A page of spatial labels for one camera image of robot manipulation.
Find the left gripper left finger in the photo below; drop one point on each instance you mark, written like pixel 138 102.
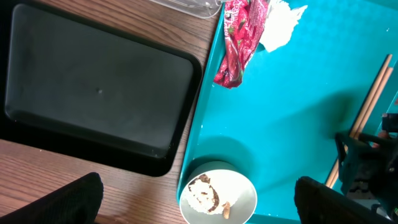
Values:
pixel 76 202

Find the wooden chopstick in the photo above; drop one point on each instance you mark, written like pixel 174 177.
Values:
pixel 332 178
pixel 372 98

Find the red snack wrapper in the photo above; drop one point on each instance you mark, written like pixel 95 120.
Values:
pixel 243 24

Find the clear plastic bin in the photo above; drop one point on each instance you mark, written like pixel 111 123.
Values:
pixel 202 9

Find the black tray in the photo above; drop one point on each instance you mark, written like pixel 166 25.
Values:
pixel 83 89

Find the teal serving tray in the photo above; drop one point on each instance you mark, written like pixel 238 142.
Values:
pixel 279 124

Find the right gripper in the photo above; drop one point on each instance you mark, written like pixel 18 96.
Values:
pixel 371 158

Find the white napkin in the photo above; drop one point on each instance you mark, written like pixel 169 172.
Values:
pixel 279 25

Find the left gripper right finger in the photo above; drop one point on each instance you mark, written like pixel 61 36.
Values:
pixel 318 204

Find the grey bowl with food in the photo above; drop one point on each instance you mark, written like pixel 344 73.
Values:
pixel 216 193

